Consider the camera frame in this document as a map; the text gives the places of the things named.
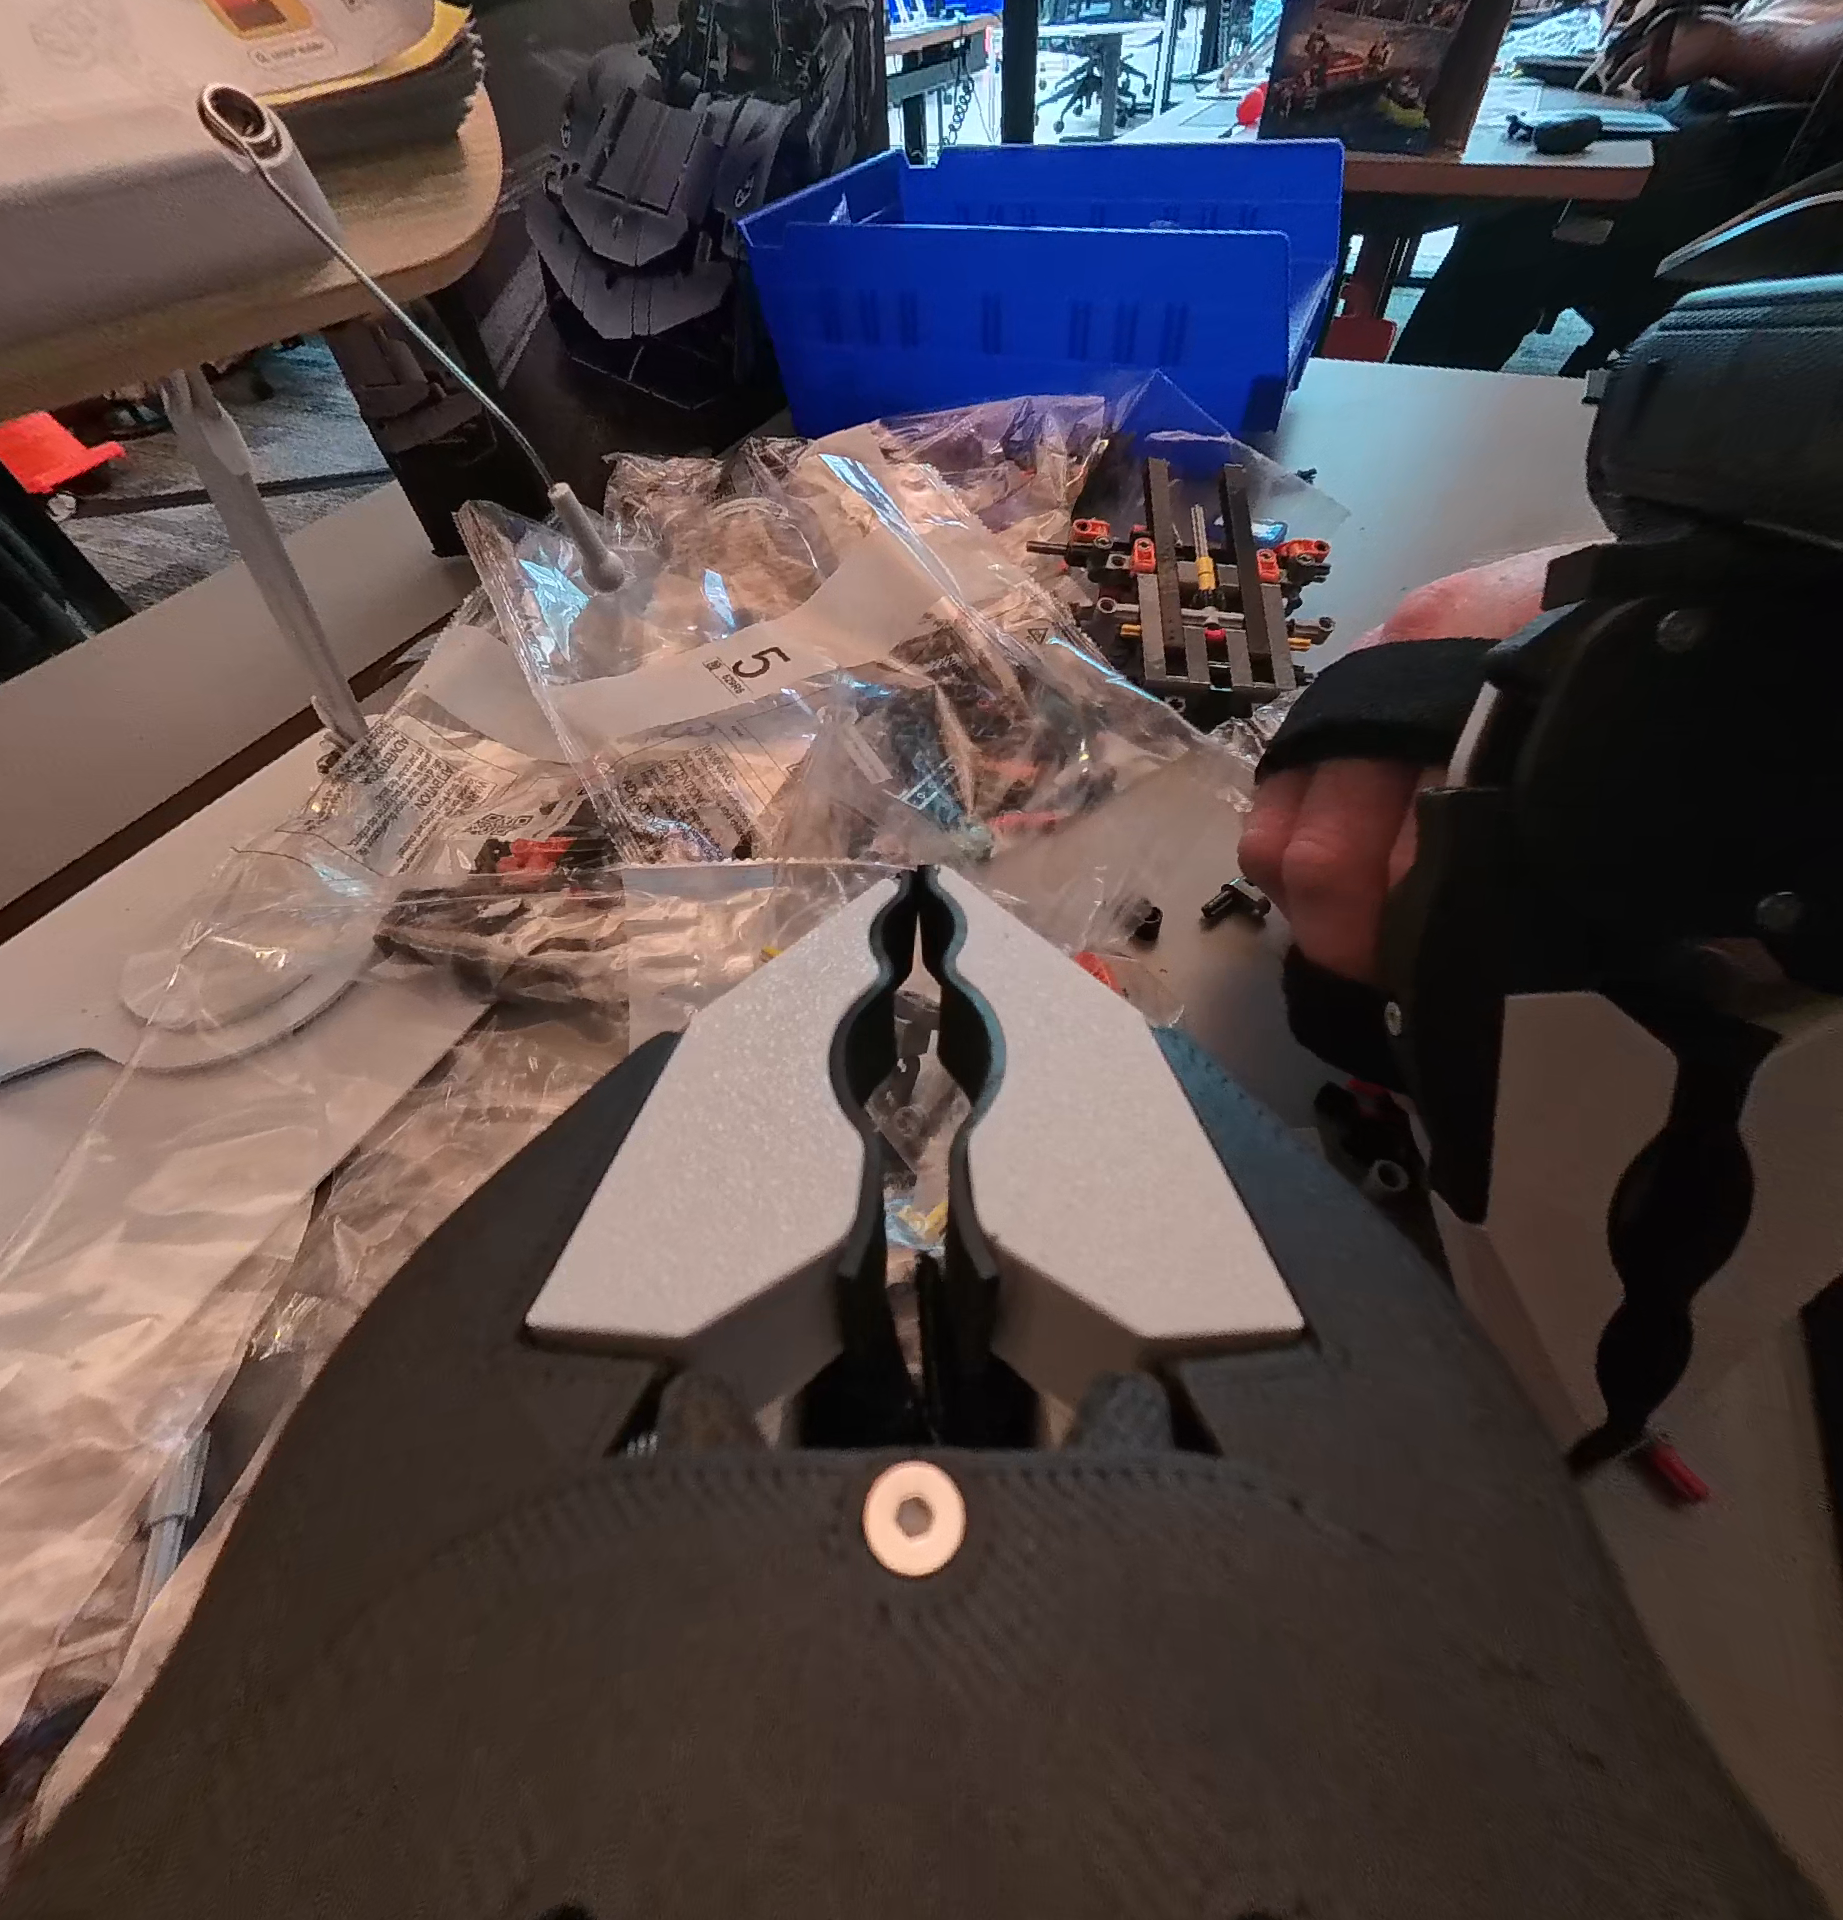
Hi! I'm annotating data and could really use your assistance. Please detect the orange plastic object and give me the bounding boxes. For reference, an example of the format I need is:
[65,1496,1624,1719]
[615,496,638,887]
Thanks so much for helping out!
[0,402,131,496]

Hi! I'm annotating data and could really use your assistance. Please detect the person's right hand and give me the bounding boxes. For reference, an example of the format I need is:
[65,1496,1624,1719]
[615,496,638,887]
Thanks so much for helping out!
[1236,541,1592,988]

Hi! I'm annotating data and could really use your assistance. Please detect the instruction booklet stack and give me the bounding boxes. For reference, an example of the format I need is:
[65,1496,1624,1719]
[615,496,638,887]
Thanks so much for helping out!
[0,0,481,363]

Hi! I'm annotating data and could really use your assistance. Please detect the empty clear plastic bag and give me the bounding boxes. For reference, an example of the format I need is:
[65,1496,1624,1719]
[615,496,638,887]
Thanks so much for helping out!
[0,1034,593,1877]

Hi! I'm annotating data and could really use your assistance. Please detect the wooden background desk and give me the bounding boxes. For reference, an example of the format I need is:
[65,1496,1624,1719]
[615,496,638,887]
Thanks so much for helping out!
[1338,73,1677,363]

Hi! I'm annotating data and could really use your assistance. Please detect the black office chair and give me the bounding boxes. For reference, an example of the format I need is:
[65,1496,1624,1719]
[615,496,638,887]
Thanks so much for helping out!
[1038,17,1152,139]

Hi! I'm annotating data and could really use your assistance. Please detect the wooden side table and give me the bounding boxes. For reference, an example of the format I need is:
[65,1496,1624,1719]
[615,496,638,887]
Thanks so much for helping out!
[0,82,506,439]

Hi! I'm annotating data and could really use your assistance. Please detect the colourful lego set box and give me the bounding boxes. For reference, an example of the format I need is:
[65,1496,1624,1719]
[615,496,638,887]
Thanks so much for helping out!
[1257,0,1518,157]

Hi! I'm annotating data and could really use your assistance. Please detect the clear bag red black parts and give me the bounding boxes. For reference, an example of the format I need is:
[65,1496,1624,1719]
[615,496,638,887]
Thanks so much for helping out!
[232,706,805,1037]

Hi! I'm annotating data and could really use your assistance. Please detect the grey lego chassis assembly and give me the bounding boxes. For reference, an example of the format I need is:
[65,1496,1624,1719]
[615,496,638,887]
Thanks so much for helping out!
[1031,455,1339,719]

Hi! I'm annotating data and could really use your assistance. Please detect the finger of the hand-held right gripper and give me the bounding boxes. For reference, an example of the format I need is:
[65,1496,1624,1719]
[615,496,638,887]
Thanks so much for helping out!
[1481,995,1691,1475]
[1607,995,1843,1453]

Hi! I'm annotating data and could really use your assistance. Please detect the numbered clear plastic bag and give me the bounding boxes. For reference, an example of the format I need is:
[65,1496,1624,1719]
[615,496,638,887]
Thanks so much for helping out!
[452,434,1210,873]

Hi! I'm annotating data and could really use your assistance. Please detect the scattered loose lego pieces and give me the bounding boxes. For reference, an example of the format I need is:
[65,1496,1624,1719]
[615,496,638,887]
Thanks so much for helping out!
[1078,876,1450,1209]

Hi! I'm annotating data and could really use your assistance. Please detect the white tapered rod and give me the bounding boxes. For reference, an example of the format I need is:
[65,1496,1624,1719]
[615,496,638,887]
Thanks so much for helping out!
[152,366,371,748]

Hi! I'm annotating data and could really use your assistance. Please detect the black lego set box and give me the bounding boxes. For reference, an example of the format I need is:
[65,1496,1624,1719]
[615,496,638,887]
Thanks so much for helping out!
[464,0,900,497]

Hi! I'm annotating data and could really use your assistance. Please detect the bluish clear plastic bag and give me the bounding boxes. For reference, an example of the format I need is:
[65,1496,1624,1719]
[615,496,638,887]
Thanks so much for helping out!
[802,366,1315,513]

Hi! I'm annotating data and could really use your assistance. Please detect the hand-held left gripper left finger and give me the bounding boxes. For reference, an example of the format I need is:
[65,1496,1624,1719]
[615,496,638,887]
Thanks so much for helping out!
[526,868,925,1424]

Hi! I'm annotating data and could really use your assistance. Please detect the blue plastic bin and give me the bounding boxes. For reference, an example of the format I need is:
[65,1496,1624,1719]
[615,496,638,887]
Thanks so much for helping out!
[737,137,1346,439]

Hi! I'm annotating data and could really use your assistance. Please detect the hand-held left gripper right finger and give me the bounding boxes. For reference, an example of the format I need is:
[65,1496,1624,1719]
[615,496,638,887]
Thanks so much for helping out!
[927,863,1310,1424]

